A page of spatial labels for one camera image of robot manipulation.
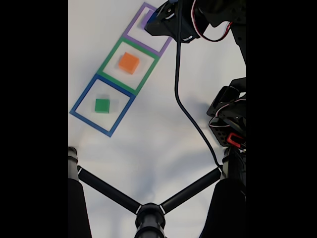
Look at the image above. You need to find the purple foam block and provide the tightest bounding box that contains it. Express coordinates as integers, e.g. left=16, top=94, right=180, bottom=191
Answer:
left=141, top=9, right=156, bottom=30

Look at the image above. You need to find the orange foam block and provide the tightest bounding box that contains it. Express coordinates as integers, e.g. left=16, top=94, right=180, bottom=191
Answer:
left=118, top=52, right=140, bottom=75

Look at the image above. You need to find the green foam block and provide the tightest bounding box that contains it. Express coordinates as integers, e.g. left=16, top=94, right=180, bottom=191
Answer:
left=94, top=98, right=110, bottom=114

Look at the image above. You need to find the red clamp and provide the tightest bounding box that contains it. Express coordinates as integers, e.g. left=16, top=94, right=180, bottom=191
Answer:
left=227, top=132, right=245, bottom=147

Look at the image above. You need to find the red white servo cable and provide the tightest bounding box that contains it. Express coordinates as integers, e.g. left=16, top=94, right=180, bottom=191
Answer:
left=191, top=0, right=234, bottom=42

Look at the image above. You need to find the purple square frame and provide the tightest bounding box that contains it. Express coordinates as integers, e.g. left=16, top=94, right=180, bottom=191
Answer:
left=122, top=1, right=173, bottom=57

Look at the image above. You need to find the green square frame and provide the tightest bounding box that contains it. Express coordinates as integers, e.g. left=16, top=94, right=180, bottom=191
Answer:
left=96, top=36, right=159, bottom=96

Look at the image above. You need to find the blue square frame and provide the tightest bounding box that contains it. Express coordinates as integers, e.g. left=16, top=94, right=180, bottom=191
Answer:
left=69, top=73, right=136, bottom=137

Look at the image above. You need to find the black camera tripod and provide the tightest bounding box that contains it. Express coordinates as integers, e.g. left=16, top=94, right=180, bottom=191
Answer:
left=68, top=146, right=247, bottom=238

